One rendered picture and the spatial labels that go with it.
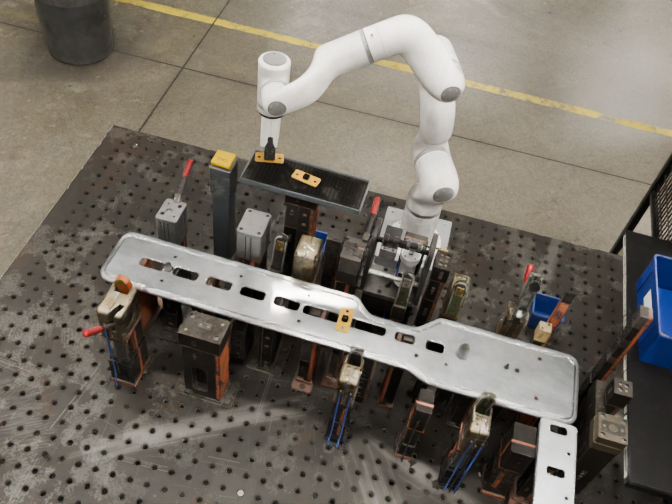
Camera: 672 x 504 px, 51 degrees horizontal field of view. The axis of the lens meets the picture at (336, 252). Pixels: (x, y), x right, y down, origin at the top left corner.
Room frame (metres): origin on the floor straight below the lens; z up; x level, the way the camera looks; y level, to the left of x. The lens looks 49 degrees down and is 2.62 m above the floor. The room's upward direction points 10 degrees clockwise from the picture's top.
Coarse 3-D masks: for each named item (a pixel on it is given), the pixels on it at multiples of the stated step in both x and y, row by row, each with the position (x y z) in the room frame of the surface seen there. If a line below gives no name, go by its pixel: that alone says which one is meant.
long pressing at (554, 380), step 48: (144, 240) 1.32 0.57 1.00; (144, 288) 1.15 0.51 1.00; (192, 288) 1.18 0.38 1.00; (240, 288) 1.20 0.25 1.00; (288, 288) 1.23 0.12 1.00; (336, 336) 1.10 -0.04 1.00; (384, 336) 1.13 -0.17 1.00; (432, 336) 1.16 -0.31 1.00; (480, 336) 1.19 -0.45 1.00; (432, 384) 1.01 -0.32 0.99; (480, 384) 1.03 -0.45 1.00; (528, 384) 1.06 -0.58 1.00; (576, 384) 1.09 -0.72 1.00
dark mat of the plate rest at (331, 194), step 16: (288, 160) 1.60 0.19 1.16; (256, 176) 1.50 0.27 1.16; (272, 176) 1.51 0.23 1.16; (288, 176) 1.53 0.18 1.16; (320, 176) 1.55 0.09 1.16; (336, 176) 1.56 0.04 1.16; (304, 192) 1.47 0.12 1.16; (320, 192) 1.48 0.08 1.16; (336, 192) 1.50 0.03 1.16; (352, 192) 1.51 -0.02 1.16
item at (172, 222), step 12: (168, 204) 1.42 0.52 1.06; (180, 204) 1.43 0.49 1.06; (156, 216) 1.37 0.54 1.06; (168, 216) 1.37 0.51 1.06; (180, 216) 1.39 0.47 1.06; (168, 228) 1.36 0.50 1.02; (180, 228) 1.38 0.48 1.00; (168, 240) 1.36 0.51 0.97; (180, 240) 1.38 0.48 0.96; (192, 276) 1.44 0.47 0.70
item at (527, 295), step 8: (536, 272) 1.28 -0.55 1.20; (528, 280) 1.25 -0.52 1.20; (536, 280) 1.25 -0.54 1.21; (528, 288) 1.25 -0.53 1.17; (536, 288) 1.22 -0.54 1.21; (520, 296) 1.24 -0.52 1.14; (528, 296) 1.25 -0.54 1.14; (520, 304) 1.24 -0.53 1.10; (528, 304) 1.23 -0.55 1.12; (512, 320) 1.23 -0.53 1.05; (520, 320) 1.23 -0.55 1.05
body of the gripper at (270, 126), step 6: (264, 120) 1.49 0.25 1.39; (270, 120) 1.49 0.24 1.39; (276, 120) 1.49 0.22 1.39; (264, 126) 1.48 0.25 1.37; (270, 126) 1.48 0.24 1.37; (276, 126) 1.49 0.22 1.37; (264, 132) 1.48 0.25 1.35; (270, 132) 1.48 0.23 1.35; (276, 132) 1.49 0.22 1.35; (264, 138) 1.48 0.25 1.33; (276, 138) 1.49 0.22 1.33; (264, 144) 1.48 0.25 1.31; (276, 144) 1.49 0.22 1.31
